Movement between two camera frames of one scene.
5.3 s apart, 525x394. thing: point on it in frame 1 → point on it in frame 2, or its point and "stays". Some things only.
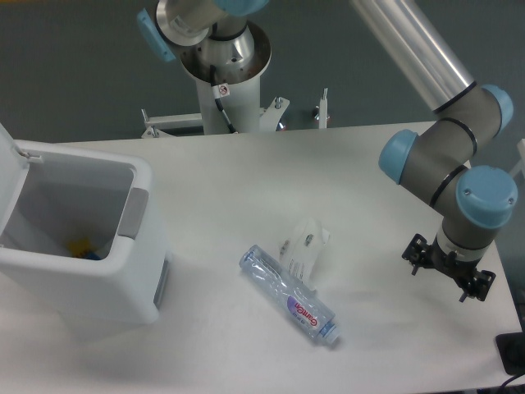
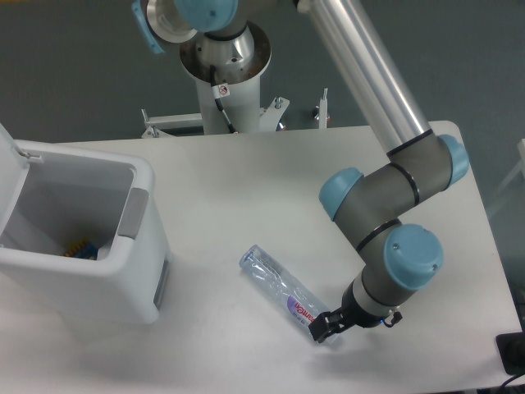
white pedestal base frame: x=164 y=125 stays
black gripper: x=463 y=273 → x=328 y=323
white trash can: x=75 y=232 stays
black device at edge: x=511 y=347 stays
